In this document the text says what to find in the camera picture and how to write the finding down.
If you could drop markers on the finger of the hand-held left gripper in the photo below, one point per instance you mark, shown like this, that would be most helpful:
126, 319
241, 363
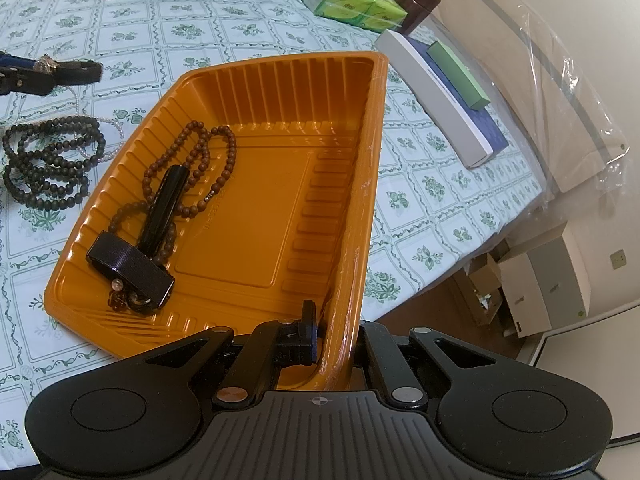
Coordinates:
17, 84
17, 63

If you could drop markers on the orange plastic tray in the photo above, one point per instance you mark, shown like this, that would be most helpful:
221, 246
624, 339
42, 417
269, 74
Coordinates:
260, 220

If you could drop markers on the dark blue book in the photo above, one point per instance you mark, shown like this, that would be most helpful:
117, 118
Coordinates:
487, 130

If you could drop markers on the white nightstand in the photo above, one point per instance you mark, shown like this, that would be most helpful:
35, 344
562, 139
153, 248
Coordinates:
545, 280

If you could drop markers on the clear plastic film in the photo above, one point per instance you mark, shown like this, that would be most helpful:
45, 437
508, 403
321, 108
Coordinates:
600, 85

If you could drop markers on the black cylinder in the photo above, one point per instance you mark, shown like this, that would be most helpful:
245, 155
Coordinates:
162, 210

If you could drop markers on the black rectangular loop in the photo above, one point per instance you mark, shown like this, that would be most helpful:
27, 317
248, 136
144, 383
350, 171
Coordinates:
130, 260

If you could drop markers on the wall socket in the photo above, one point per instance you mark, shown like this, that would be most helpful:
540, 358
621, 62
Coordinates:
618, 259

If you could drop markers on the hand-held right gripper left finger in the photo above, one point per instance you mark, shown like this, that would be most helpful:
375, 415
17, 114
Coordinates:
309, 332

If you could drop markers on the brown jar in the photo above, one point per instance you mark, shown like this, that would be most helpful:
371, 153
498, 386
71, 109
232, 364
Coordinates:
415, 7

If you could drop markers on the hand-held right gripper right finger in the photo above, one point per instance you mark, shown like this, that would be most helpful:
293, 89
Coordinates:
380, 355

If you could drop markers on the cardboard box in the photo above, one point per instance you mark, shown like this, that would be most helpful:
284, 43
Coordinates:
482, 285

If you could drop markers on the long white box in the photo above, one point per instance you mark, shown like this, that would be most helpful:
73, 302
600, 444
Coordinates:
440, 95

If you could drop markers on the green box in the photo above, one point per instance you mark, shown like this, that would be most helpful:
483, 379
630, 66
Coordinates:
457, 75

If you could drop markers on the amber bead charm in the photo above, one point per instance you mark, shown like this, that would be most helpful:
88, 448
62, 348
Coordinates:
117, 301

